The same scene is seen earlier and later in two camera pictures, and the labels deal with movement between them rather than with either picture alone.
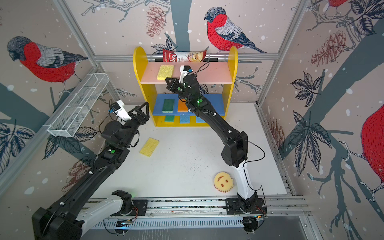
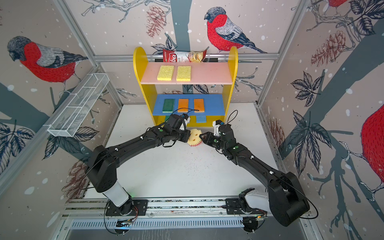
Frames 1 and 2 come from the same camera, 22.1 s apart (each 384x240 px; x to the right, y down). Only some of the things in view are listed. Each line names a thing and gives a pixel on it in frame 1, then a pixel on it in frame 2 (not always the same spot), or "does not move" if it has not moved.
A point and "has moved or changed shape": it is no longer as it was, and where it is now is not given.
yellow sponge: (149, 146) has moved or changed shape
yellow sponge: (165, 71) does not move
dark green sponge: (168, 105) does not move
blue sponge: (198, 120) does not move
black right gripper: (175, 87) → (209, 137)
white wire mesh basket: (69, 119) does not move
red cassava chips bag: (172, 56) does not move
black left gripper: (143, 118) → (187, 135)
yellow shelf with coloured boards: (166, 108) does not move
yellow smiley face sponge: (223, 182) → (194, 139)
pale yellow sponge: (182, 107) does not move
